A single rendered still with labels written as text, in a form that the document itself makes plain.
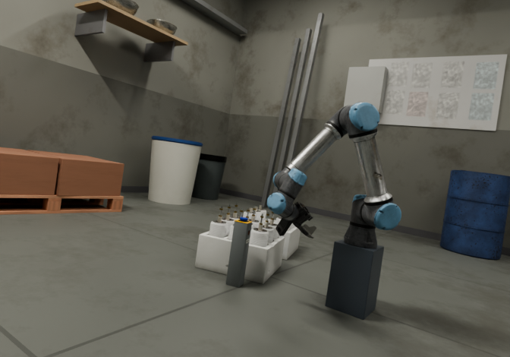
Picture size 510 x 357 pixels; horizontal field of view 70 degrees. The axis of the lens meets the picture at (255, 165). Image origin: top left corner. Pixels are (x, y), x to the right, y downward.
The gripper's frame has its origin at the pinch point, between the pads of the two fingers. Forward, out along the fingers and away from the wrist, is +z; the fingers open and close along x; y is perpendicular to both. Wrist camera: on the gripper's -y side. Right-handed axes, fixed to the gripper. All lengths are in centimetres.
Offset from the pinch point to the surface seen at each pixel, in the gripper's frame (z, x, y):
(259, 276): 13.3, -1.1, -35.8
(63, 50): 2, 306, -105
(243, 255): -3.7, 5.2, -31.7
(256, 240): 9.6, 13.9, -26.8
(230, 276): -1.6, 1.8, -43.2
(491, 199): 229, 7, 121
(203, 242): 2, 28, -50
